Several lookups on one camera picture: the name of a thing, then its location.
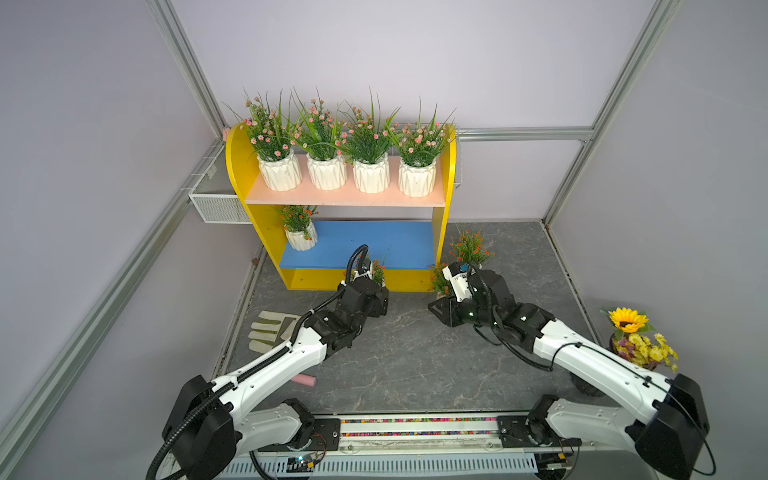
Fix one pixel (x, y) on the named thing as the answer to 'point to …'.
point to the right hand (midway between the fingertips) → (431, 304)
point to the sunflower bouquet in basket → (634, 340)
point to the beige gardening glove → (266, 328)
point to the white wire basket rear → (459, 158)
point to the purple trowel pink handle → (304, 380)
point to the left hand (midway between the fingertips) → (370, 288)
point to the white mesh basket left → (214, 195)
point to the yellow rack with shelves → (407, 234)
